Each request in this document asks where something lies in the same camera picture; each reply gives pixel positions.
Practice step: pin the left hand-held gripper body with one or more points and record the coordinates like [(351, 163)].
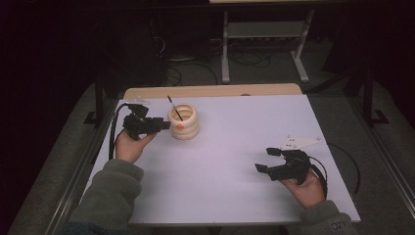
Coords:
[(140, 124)]

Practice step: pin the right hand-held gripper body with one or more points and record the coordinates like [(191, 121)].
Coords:
[(292, 166)]

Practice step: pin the cream ribbed pen holder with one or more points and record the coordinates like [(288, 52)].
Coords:
[(184, 125)]

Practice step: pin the black pen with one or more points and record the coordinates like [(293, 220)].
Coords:
[(175, 108)]

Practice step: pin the person's left hand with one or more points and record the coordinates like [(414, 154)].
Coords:
[(132, 148)]

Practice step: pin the person's right hand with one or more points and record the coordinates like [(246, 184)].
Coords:
[(306, 192)]

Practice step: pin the white table board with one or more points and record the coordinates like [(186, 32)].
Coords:
[(228, 163)]

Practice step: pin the black metal stand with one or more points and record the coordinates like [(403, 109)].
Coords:
[(98, 104), (368, 101)]

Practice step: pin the wooden table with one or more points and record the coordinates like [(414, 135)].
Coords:
[(212, 90)]

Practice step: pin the aluminium rail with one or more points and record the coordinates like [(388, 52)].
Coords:
[(75, 182), (385, 156)]

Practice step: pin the white metal desk frame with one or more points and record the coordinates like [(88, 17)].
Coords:
[(225, 49)]

